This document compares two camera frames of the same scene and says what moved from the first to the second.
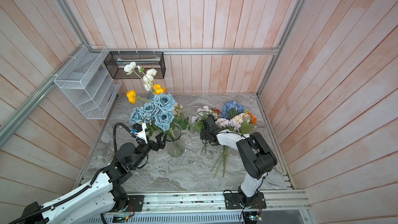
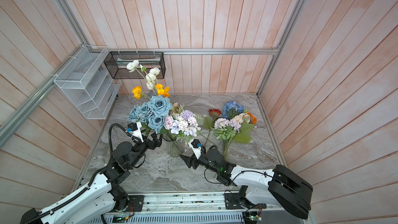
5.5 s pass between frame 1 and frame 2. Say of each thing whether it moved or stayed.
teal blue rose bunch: stayed
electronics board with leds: stayed
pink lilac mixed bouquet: moved
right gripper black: moved
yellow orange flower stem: moved
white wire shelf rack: stayed
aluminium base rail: stayed
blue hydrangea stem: stayed
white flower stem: stayed
